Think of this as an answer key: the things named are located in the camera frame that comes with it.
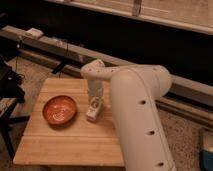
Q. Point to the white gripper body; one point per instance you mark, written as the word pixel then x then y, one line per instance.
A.
pixel 95 88

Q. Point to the wooden table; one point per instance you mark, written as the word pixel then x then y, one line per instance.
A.
pixel 77 143

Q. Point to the orange ceramic bowl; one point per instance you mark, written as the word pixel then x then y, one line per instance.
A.
pixel 59 110

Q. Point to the blue and white container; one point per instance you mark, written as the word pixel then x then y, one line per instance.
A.
pixel 206 153

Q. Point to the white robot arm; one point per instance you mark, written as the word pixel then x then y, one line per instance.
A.
pixel 133 91

